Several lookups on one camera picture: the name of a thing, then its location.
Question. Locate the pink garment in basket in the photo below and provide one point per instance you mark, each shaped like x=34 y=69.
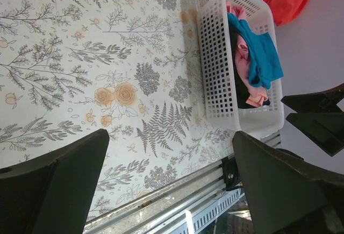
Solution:
x=242 y=61

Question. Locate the dark navy garment in basket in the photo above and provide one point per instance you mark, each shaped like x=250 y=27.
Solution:
x=244 y=99

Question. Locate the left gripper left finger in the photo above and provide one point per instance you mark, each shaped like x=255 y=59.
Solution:
x=53 y=193

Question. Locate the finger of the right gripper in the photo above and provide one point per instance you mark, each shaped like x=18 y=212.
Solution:
x=324 y=129
x=323 y=101

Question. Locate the blue shirt in basket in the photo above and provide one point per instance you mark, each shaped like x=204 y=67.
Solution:
x=265 y=65

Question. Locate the white laundry basket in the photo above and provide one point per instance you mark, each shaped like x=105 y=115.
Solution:
x=218 y=73

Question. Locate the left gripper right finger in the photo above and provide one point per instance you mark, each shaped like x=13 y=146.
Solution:
x=285 y=194

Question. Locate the floral table cloth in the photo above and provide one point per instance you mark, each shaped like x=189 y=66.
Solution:
x=132 y=67

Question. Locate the aluminium rail frame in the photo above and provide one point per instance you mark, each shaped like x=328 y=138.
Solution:
x=180 y=190

